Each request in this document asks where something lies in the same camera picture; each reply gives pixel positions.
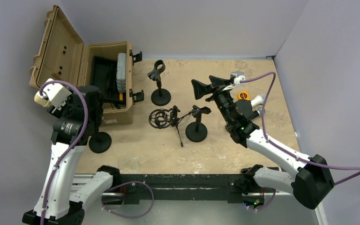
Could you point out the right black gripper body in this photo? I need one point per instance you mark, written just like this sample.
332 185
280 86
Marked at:
223 99

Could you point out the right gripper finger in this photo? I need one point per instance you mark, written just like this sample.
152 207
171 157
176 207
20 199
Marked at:
200 89
219 82

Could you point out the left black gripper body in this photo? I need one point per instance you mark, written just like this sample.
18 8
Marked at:
66 109

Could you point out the beige handheld microphone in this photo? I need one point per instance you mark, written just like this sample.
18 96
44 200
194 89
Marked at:
42 99

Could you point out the white wireless microphone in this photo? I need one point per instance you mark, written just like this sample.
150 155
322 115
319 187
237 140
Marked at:
258 100

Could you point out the black mic stand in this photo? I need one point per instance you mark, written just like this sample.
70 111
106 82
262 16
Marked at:
160 96
197 131
100 142

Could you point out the tripod shock mount stand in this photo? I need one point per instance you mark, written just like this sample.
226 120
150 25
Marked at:
163 118

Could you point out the black condenser microphone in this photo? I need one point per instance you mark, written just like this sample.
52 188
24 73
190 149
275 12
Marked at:
275 168

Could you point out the black dynamic microphone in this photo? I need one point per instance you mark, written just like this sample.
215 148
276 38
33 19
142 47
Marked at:
259 111

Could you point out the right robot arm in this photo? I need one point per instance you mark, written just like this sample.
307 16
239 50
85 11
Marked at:
307 178

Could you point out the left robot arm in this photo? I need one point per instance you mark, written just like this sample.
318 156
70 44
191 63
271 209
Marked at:
57 205

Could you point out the orange tape measure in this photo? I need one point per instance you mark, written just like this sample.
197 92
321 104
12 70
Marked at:
243 95

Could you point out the tan hard case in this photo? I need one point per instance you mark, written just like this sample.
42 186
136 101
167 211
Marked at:
64 56

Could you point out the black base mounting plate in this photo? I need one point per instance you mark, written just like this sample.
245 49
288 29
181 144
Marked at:
231 188

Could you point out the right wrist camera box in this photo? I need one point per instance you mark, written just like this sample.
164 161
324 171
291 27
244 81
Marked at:
236 78

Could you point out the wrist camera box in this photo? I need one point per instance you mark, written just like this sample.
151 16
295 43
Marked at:
55 95
236 78

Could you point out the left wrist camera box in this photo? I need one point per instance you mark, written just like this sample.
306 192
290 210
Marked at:
55 95

